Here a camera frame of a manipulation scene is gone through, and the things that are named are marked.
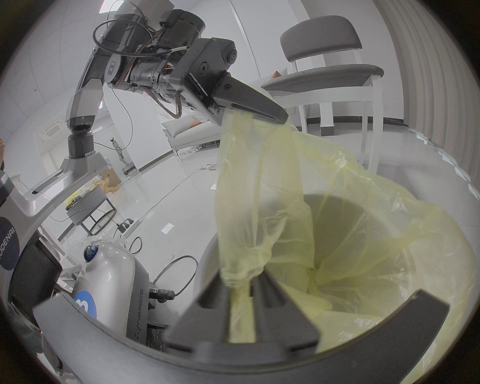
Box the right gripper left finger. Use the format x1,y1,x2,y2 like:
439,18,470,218
162,272,235,346

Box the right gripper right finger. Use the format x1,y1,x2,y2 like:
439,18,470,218
249,269,320,344

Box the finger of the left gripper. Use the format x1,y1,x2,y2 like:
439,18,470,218
214,72,290,125

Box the yellow plastic bag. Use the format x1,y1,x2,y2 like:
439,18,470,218
215,108,478,377

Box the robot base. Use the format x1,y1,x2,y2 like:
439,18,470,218
0,155,177,376

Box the white trash bin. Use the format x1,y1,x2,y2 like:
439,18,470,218
195,192,474,376

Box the white chair with grey seat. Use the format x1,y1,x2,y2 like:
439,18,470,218
260,15,385,174

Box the small black-framed table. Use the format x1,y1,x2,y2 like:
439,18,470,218
65,185,118,235

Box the white curtain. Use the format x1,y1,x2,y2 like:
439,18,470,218
382,0,480,169

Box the black cable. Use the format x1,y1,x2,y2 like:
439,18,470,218
153,255,199,301
92,19,188,58

